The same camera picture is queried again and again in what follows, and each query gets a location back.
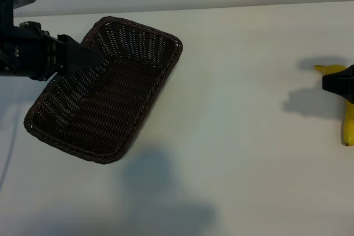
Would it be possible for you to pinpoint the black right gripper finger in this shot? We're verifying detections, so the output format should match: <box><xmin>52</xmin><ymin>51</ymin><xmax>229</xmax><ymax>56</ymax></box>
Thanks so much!
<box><xmin>321</xmin><ymin>64</ymin><xmax>354</xmax><ymax>99</ymax></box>

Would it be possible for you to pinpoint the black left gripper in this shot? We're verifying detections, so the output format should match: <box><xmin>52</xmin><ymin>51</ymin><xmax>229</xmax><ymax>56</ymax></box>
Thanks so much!
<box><xmin>0</xmin><ymin>21</ymin><xmax>105</xmax><ymax>81</ymax></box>

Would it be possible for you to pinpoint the yellow banana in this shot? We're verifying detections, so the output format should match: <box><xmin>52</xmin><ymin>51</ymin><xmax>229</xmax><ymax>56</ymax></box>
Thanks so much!
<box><xmin>314</xmin><ymin>64</ymin><xmax>354</xmax><ymax>147</ymax></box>

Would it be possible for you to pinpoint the dark brown woven basket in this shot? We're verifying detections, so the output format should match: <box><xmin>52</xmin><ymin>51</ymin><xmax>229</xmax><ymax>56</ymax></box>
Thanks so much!
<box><xmin>23</xmin><ymin>16</ymin><xmax>184</xmax><ymax>165</ymax></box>

